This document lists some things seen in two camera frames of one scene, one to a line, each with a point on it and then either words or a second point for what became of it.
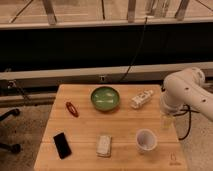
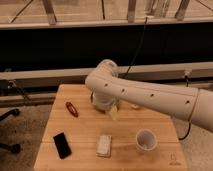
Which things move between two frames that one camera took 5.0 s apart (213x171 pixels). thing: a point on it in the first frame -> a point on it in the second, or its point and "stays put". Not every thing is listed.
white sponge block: x=103 y=145 stays put
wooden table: x=110 y=127 stays put
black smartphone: x=62 y=145 stays put
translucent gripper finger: x=164 y=122 -> x=112 y=112
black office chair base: x=15 y=148 stays put
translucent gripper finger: x=170 y=120 -> x=115 y=112
